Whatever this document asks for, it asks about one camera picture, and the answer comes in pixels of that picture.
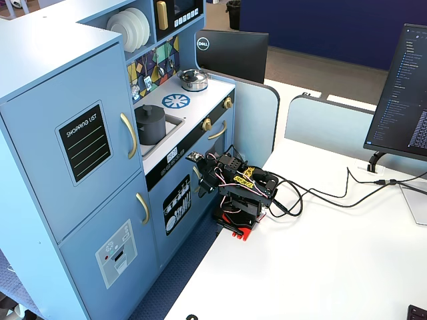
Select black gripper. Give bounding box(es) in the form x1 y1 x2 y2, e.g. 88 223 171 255
198 153 241 196

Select gray pot lid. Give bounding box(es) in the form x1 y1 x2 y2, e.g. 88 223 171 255
134 104 166 127

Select shiny steel pot lid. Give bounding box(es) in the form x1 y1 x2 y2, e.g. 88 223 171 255
178 69 208 84

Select blue dishwasher door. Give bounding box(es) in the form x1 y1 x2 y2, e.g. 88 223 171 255
148 156 203 266

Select gray toy sink basin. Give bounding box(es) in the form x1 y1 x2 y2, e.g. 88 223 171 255
138 113 186 157

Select gray pot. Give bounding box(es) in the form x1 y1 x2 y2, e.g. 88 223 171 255
135 116 167 146

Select light blue desk divider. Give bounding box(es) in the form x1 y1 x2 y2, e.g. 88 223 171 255
284 95 378 157
208 71 280 167

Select steel spatula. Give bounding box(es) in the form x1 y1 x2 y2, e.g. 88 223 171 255
142 55 154 92

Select steel slotted spoon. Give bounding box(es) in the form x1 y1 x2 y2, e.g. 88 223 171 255
129 63 141 99

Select gray ice dispenser panel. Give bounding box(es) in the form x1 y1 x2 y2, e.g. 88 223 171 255
95 219 138 290

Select steel ladle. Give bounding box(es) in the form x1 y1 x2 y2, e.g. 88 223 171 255
155 49 167 78

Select black shopping list board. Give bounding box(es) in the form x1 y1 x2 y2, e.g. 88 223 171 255
58 104 111 183

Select black Dell monitor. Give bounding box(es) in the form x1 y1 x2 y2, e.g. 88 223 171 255
195 29 270 84

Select blue freezer door with dispenser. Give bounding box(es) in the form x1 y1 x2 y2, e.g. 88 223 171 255
58 171 159 319

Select black trash bin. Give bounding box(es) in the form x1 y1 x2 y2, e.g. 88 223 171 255
226 0 242 31

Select white plate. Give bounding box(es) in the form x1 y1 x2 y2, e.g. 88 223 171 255
106 13 138 53
118 9 145 49
125 7 151 46

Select black toy microwave door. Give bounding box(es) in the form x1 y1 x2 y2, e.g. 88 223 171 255
153 0 204 41

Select tall blue fridge door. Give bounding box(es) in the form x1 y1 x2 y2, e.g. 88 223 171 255
0 43 145 244

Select dark blue office partition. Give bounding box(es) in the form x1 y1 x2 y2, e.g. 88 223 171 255
239 0 427 71

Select blue toy kitchen unit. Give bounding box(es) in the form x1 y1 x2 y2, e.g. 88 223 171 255
0 0 236 320

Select monitor showing code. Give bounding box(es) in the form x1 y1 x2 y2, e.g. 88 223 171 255
363 23 427 163

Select black keyboard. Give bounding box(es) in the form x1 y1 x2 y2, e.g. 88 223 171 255
407 304 427 320

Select gold dishwasher door handle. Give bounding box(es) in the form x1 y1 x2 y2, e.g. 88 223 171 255
192 165 203 194

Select gold oven door handle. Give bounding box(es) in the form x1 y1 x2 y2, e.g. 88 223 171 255
207 120 228 140

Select robot arm base mount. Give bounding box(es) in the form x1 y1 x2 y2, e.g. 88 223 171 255
213 206 268 243

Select short gold freezer door handle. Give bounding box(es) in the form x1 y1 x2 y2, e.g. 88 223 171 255
135 192 150 226

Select long gold fridge door handle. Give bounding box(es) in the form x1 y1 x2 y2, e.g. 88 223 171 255
119 112 138 160

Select black looped cable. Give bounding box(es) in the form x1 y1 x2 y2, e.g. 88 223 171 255
266 166 350 219

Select long black desk cable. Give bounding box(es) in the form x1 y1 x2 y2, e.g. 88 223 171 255
293 171 427 209

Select gold microwave handle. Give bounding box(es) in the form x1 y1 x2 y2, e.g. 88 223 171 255
156 1 169 31

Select gray monitor base plate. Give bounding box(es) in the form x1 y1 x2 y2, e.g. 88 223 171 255
398 181 427 226

